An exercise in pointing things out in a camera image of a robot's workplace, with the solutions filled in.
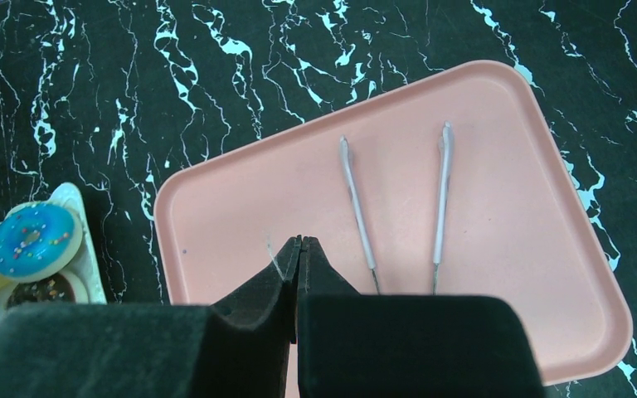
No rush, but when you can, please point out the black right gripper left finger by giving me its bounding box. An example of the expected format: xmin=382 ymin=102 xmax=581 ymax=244
xmin=0 ymin=236 xmax=303 ymax=397

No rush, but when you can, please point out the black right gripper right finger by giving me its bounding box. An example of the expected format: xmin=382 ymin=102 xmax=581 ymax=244
xmin=296 ymin=237 xmax=545 ymax=397

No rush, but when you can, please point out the chocolate donut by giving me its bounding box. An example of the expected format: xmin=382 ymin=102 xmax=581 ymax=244
xmin=6 ymin=274 xmax=76 ymax=309

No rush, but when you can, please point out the pink serving tray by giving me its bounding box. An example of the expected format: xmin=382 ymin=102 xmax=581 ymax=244
xmin=153 ymin=61 xmax=633 ymax=386

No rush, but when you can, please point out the blue donut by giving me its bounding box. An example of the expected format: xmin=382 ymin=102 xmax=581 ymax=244
xmin=0 ymin=202 xmax=83 ymax=282

